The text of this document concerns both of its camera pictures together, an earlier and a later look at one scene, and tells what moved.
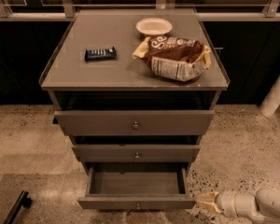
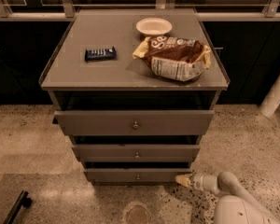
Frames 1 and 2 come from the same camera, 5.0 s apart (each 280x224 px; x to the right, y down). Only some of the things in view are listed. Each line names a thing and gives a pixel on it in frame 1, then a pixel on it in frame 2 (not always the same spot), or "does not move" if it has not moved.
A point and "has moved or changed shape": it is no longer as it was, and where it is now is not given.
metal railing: (65, 9) does not move
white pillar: (276, 93) does not move
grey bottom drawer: (137, 186) has moved or changed shape
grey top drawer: (133, 122) does not move
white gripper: (226, 202) → (198, 181)
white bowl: (154, 26) does not move
